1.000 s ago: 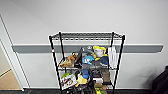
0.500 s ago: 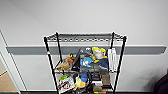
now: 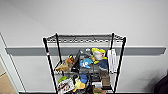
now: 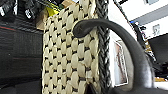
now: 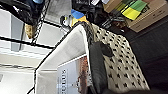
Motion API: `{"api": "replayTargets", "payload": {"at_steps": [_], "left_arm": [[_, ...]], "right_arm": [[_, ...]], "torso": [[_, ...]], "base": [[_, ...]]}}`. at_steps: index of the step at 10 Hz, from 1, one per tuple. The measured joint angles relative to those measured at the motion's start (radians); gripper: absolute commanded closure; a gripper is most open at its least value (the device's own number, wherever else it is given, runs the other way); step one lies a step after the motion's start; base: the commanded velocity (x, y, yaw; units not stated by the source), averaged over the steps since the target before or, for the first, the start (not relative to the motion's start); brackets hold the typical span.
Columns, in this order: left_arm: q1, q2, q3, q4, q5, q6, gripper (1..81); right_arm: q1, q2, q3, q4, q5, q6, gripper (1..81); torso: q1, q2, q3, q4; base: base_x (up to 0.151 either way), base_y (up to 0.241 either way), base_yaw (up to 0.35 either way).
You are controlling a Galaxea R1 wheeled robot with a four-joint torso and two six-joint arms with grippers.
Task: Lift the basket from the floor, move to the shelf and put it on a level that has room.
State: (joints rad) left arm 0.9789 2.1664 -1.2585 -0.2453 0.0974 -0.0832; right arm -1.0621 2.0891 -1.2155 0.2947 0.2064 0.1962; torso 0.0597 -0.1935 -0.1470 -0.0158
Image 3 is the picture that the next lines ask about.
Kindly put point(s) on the blue round item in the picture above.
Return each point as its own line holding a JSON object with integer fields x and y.
{"x": 83, "y": 78}

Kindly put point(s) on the brown plush toy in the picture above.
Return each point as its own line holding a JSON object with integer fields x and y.
{"x": 65, "y": 66}

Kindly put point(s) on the small brown box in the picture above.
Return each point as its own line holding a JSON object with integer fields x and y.
{"x": 105, "y": 81}

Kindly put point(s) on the black triangular bag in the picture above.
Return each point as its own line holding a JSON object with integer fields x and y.
{"x": 76, "y": 63}

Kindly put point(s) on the black white box stack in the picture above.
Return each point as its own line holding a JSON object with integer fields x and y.
{"x": 95, "y": 80}

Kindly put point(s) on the white printed bag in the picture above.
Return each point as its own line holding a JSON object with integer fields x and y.
{"x": 65, "y": 86}

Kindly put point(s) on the grey small toy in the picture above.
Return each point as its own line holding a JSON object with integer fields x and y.
{"x": 88, "y": 52}

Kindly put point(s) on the tall white box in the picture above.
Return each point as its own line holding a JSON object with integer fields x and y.
{"x": 111, "y": 60}

